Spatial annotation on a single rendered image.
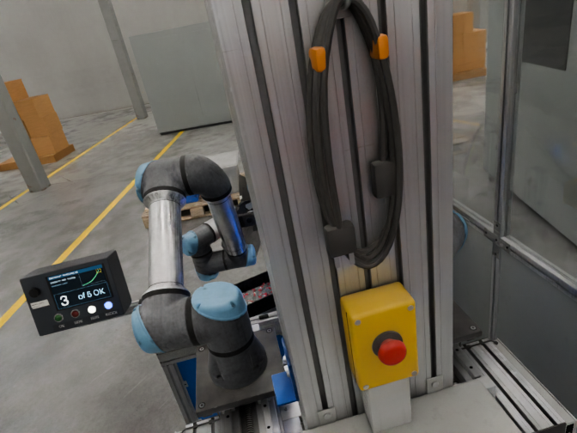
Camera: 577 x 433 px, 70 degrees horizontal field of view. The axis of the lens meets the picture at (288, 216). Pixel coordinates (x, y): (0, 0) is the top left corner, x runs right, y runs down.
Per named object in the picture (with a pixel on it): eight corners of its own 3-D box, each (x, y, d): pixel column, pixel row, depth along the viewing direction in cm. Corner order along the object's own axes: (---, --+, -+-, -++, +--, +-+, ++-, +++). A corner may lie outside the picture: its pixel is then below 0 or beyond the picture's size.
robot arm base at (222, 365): (271, 378, 100) (263, 348, 96) (209, 396, 99) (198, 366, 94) (263, 337, 114) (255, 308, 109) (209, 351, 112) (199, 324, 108)
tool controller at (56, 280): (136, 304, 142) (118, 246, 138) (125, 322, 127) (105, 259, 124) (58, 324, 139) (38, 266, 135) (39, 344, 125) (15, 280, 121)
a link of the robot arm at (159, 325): (191, 340, 91) (183, 145, 117) (125, 352, 91) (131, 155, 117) (207, 350, 101) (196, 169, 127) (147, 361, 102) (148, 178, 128)
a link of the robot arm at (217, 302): (253, 348, 96) (239, 301, 90) (197, 358, 96) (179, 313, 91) (253, 315, 107) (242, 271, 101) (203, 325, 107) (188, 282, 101)
